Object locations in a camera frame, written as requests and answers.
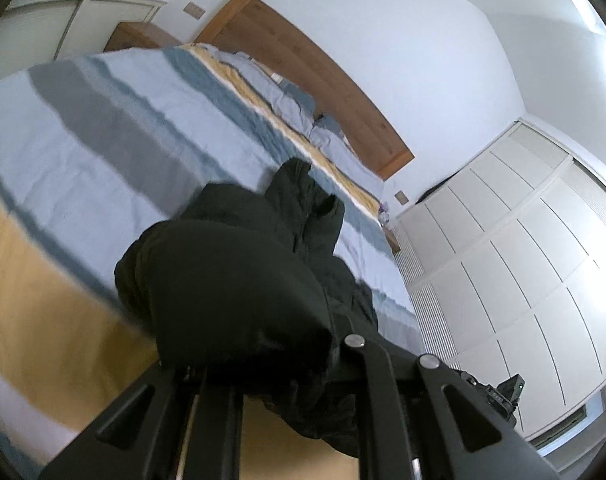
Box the striped duvet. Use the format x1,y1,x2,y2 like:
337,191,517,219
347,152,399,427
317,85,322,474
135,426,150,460
0,42,426,480

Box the striped pillow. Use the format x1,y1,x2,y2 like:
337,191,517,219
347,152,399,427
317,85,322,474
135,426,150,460
310,114,384,201
203,42,316,128

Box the black puffer coat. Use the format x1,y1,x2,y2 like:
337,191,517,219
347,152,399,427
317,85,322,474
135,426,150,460
114,157,379,458

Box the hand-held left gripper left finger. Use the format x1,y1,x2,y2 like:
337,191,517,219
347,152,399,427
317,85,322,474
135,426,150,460
40,364,245,480

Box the white closet doors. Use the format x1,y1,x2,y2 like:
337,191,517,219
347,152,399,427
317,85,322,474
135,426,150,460
3,0,166,61

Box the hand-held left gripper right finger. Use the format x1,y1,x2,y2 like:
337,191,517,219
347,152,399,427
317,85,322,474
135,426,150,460
342,334,562,480

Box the wooden headboard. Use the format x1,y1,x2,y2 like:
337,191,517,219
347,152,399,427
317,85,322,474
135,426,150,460
193,0,415,180

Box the white wardrobe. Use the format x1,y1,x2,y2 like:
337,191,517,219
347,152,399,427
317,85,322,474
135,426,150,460
395,117,606,451

